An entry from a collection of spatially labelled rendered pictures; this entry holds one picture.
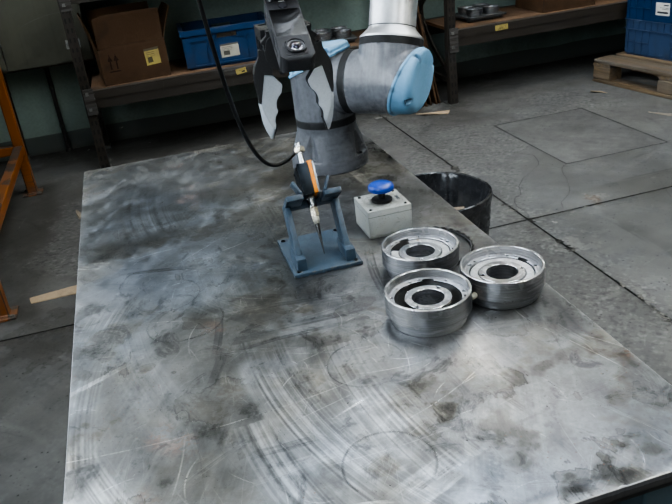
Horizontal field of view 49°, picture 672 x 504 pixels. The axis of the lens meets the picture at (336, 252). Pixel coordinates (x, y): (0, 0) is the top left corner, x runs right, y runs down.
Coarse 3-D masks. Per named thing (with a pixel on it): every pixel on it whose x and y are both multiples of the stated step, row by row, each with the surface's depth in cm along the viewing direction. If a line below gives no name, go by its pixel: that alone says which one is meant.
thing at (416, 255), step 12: (408, 228) 105; (420, 228) 104; (432, 228) 104; (384, 240) 102; (396, 240) 104; (408, 240) 104; (444, 240) 102; (456, 240) 99; (384, 252) 99; (408, 252) 102; (420, 252) 103; (432, 252) 102; (456, 252) 98; (384, 264) 100; (396, 264) 97; (408, 264) 96; (420, 264) 96; (432, 264) 96; (444, 264) 96; (456, 264) 98
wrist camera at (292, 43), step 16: (288, 0) 97; (272, 16) 94; (288, 16) 95; (272, 32) 93; (288, 32) 93; (304, 32) 93; (288, 48) 91; (304, 48) 91; (288, 64) 91; (304, 64) 91
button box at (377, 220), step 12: (396, 192) 116; (360, 204) 113; (372, 204) 113; (384, 204) 112; (396, 204) 112; (408, 204) 111; (360, 216) 115; (372, 216) 111; (384, 216) 111; (396, 216) 112; (408, 216) 112; (372, 228) 111; (384, 228) 112; (396, 228) 113
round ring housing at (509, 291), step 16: (464, 256) 95; (480, 256) 97; (496, 256) 97; (512, 256) 96; (528, 256) 95; (464, 272) 91; (480, 272) 93; (496, 272) 95; (512, 272) 94; (544, 272) 90; (480, 288) 89; (496, 288) 88; (512, 288) 88; (528, 288) 88; (480, 304) 91; (496, 304) 90; (512, 304) 90; (528, 304) 90
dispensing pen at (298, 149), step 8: (296, 144) 107; (296, 152) 107; (304, 160) 107; (296, 168) 105; (304, 168) 105; (296, 176) 107; (304, 176) 104; (296, 184) 108; (304, 184) 104; (312, 184) 104; (304, 192) 104; (312, 192) 104; (312, 200) 106; (312, 208) 105; (312, 216) 106; (320, 232) 105; (320, 240) 105
